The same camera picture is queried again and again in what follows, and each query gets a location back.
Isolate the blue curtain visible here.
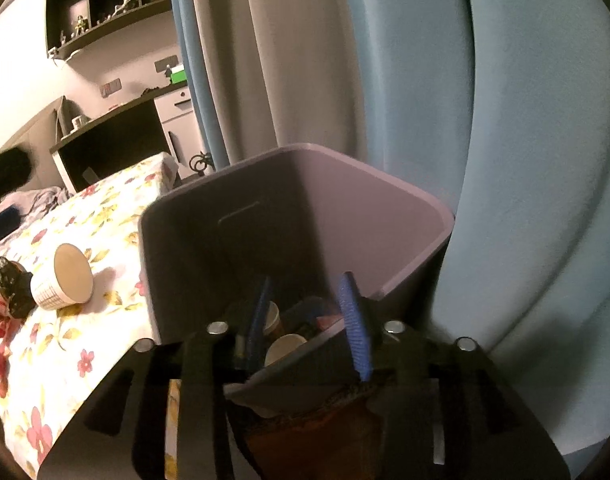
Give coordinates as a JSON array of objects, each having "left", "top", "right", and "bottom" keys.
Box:
[
  {"left": 167, "top": 0, "right": 231, "bottom": 171},
  {"left": 340, "top": 0, "right": 610, "bottom": 461}
]

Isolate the white drawer cabinet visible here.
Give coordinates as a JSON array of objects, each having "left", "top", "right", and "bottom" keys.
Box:
[{"left": 154, "top": 85, "right": 207, "bottom": 181}]

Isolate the padded bed headboard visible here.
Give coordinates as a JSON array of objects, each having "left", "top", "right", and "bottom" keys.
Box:
[{"left": 0, "top": 95, "right": 66, "bottom": 196}]

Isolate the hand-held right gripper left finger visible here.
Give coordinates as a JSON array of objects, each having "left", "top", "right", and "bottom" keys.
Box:
[{"left": 37, "top": 276, "right": 276, "bottom": 480}]

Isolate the black wire object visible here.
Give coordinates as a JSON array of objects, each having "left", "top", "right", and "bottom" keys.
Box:
[{"left": 189, "top": 150, "right": 215, "bottom": 174}]

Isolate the orange paper cup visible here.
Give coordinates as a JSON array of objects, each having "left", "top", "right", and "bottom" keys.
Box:
[{"left": 265, "top": 301, "right": 287, "bottom": 343}]

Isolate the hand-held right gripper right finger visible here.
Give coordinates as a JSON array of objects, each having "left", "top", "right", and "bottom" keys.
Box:
[{"left": 337, "top": 271, "right": 571, "bottom": 480}]

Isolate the dark wall shelf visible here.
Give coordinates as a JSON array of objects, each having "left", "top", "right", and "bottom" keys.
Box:
[{"left": 45, "top": 0, "right": 173, "bottom": 60}]

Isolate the grey striped blanket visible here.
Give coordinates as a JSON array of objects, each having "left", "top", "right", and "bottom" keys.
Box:
[{"left": 0, "top": 186, "right": 68, "bottom": 241}]

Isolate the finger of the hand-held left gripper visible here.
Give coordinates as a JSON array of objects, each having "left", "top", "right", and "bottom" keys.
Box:
[
  {"left": 0, "top": 207, "right": 24, "bottom": 248},
  {"left": 0, "top": 147, "right": 36, "bottom": 203}
]

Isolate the row of small figurines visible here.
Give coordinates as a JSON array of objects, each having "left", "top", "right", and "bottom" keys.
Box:
[{"left": 60, "top": 0, "right": 171, "bottom": 43}]

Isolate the white grid paper cup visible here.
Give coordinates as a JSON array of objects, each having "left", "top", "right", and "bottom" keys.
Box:
[
  {"left": 30, "top": 243, "right": 94, "bottom": 311},
  {"left": 264, "top": 333, "right": 309, "bottom": 368}
]

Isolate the dark desk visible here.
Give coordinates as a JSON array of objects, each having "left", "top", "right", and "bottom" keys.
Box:
[{"left": 50, "top": 82, "right": 193, "bottom": 196}]

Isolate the grey plastic bin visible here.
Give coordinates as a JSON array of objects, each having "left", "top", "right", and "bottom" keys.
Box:
[{"left": 137, "top": 143, "right": 457, "bottom": 411}]

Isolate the grey curtain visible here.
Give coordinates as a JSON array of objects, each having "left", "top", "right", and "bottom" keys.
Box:
[{"left": 187, "top": 0, "right": 371, "bottom": 167}]

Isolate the black plastic bag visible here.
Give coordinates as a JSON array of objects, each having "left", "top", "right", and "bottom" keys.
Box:
[{"left": 0, "top": 256, "right": 34, "bottom": 318}]

